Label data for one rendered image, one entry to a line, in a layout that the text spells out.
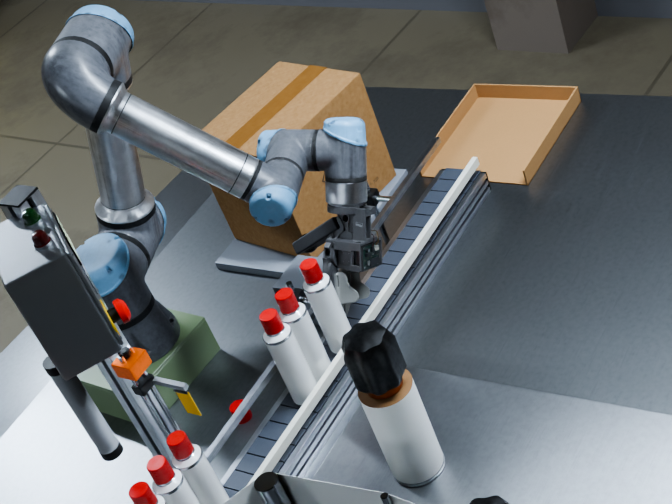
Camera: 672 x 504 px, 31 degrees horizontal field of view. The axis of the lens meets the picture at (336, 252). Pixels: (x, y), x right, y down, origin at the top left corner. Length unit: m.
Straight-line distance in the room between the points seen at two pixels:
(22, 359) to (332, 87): 0.89
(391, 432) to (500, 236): 0.69
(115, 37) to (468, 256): 0.81
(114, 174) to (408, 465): 0.79
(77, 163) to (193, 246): 2.40
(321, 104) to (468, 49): 2.35
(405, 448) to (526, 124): 1.05
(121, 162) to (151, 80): 3.22
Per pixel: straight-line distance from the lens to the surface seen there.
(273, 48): 5.33
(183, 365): 2.41
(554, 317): 2.26
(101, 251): 2.31
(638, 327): 2.20
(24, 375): 2.70
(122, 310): 1.80
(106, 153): 2.28
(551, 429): 2.00
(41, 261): 1.73
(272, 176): 2.08
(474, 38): 4.87
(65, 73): 2.08
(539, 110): 2.79
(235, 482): 2.13
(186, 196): 2.97
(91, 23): 2.17
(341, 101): 2.53
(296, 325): 2.12
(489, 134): 2.76
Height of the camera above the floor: 2.34
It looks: 36 degrees down
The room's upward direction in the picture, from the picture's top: 23 degrees counter-clockwise
